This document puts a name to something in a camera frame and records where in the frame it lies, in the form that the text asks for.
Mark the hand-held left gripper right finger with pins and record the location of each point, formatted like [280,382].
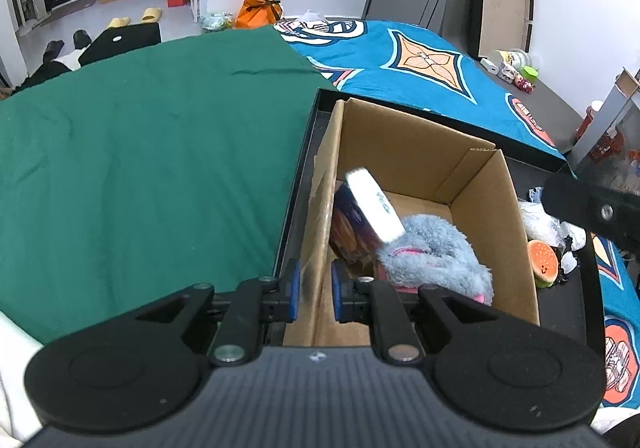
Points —
[336,293]

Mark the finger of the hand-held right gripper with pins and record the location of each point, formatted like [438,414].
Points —
[575,200]

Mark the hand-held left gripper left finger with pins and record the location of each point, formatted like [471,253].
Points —
[296,290]

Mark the clear bag of white stuffing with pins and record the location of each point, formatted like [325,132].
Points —
[537,223]

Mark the burger plush toy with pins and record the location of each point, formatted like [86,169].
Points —
[542,263]

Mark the black tray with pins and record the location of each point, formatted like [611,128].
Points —
[560,308]

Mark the brown cardboard box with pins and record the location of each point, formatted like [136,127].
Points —
[400,148]

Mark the blue denim cloth scrap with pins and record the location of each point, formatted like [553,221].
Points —
[536,194]

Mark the small crumpled plastic wrap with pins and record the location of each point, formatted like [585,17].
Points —
[569,260]

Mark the red printed container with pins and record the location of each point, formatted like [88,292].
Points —
[606,146]

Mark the red cup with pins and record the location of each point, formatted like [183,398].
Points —
[589,121]

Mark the grey cardboard column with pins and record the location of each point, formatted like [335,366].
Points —
[605,118]

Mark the white tissue pack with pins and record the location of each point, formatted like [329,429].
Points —
[372,200]

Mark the grey plush toy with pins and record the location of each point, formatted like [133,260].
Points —
[435,253]

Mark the small green cup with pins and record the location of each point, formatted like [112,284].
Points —
[530,74]

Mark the white jar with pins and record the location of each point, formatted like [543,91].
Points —
[512,58]

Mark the blue printed blanket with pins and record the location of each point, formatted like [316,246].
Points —
[475,78]

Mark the white charger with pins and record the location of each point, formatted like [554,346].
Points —
[489,66]

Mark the green blanket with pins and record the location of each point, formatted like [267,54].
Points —
[150,153]

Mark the white crumpled paper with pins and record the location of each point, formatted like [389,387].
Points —
[310,16]

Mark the green plastic bag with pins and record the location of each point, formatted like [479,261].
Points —
[216,22]

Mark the orange bag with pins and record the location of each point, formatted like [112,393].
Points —
[257,8]

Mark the black bag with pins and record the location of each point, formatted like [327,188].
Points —
[125,41]

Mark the yellow slipper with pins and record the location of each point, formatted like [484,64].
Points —
[151,15]
[119,23]

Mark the black and white cloth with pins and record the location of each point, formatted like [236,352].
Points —
[50,71]

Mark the black shoe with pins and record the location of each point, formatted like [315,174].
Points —
[52,52]
[81,39]

